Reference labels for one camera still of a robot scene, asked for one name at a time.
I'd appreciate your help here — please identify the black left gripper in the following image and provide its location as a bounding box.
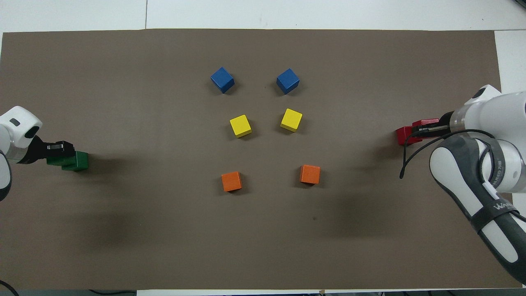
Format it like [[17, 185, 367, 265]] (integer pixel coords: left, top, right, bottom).
[[25, 136, 77, 164]]

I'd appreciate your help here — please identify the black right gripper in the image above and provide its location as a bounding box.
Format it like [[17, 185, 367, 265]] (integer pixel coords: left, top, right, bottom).
[[413, 111, 454, 140]]

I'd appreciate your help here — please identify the red wooden cube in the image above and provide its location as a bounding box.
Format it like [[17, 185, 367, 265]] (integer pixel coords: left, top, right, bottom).
[[395, 126, 424, 146], [412, 118, 441, 138]]

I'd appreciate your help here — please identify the green wooden cube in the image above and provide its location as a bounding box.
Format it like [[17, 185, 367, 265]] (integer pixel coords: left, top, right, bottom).
[[62, 151, 89, 172], [46, 153, 78, 167]]

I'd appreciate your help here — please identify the orange wooden cube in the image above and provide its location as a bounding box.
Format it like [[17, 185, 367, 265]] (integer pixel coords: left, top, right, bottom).
[[300, 164, 321, 185], [221, 171, 242, 192]]

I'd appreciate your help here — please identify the brown table mat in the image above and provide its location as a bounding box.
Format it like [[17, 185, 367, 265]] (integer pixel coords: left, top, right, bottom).
[[0, 29, 522, 290]]

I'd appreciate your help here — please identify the yellow wooden cube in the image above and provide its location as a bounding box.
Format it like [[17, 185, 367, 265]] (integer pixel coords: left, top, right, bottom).
[[229, 114, 252, 138], [280, 108, 303, 132]]

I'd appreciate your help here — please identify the blue wooden cube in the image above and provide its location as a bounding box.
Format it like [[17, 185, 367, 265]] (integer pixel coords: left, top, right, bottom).
[[276, 68, 300, 95], [210, 67, 235, 94]]

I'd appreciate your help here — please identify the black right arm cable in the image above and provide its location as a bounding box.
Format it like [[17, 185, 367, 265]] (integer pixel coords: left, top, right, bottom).
[[399, 129, 500, 179]]

